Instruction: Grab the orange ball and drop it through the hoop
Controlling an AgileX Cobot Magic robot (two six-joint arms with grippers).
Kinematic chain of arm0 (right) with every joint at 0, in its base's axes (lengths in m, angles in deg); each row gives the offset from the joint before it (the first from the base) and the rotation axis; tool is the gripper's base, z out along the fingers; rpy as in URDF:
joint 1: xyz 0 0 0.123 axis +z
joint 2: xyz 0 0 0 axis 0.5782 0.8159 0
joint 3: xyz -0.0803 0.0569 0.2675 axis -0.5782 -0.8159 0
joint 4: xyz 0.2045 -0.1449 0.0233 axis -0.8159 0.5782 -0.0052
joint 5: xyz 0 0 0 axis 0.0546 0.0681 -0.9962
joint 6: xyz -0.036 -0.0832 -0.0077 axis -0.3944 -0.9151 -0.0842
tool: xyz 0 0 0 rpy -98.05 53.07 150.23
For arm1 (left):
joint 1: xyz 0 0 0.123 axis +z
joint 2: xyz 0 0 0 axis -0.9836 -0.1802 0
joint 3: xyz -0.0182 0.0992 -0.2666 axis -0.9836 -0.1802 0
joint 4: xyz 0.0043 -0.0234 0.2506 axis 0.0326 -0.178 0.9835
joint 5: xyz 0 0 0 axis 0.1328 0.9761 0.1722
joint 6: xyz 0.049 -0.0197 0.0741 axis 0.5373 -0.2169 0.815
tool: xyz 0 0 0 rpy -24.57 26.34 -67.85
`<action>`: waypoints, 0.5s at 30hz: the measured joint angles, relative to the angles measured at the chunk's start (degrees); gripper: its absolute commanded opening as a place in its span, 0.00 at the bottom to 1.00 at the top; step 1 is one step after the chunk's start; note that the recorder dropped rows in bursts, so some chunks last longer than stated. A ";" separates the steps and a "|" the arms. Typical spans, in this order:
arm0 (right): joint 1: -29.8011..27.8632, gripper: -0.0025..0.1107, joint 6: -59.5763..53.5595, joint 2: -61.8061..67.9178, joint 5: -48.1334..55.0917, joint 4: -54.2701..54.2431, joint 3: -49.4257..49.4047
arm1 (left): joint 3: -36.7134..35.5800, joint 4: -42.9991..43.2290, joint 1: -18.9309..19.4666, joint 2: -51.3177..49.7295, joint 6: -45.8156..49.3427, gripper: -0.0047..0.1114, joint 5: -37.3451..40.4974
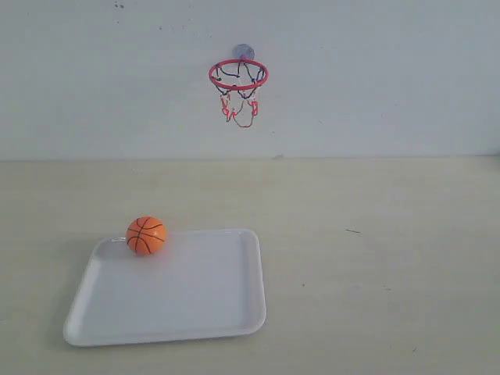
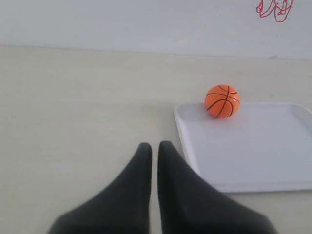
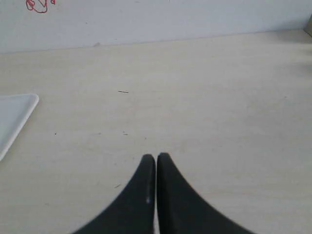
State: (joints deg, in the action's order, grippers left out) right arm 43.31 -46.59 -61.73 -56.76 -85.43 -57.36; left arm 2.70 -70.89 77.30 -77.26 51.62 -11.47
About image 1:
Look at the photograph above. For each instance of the small orange basketball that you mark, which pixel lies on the small orange basketball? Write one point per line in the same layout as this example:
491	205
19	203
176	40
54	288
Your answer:
146	235

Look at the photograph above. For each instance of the red basketball hoop rim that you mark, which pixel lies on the red basketball hoop rim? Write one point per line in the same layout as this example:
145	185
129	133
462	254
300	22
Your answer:
238	74

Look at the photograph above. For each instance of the clear suction cup mount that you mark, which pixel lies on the clear suction cup mount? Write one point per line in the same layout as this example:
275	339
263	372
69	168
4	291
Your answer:
243	51

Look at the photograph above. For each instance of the red white black net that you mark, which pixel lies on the red white black net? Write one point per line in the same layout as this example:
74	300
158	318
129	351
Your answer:
239	107

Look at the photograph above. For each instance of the white plastic tray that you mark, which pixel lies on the white plastic tray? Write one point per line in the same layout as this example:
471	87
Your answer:
203	284

